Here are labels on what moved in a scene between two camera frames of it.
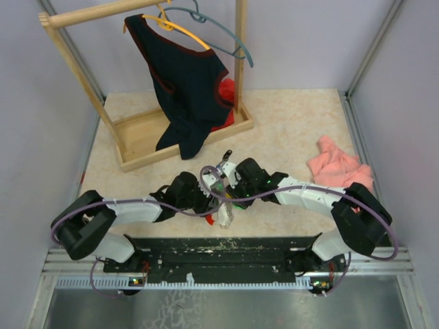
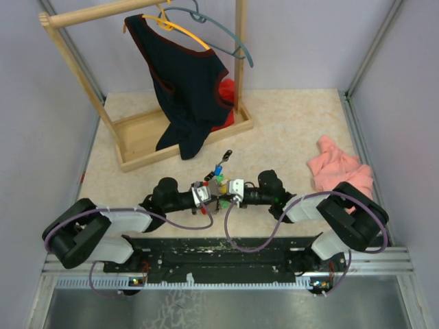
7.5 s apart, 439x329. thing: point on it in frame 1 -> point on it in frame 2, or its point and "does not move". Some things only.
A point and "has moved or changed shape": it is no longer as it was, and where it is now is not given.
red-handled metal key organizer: (224, 216) has moved or changed shape
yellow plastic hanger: (169, 25) does not move
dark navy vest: (187, 78) does not move
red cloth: (227, 90) does not move
